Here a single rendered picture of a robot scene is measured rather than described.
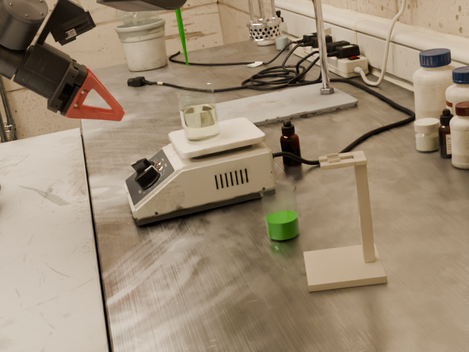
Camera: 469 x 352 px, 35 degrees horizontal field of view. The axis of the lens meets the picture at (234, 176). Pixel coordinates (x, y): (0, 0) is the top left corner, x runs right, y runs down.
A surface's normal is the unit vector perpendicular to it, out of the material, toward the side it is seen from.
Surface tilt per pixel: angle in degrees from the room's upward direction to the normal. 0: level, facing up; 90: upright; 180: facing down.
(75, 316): 0
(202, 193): 90
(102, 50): 90
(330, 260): 0
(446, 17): 90
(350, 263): 0
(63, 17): 90
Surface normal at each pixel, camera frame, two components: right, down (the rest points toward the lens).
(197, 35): 0.22, 0.29
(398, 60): -0.96, 0.21
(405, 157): -0.15, -0.93
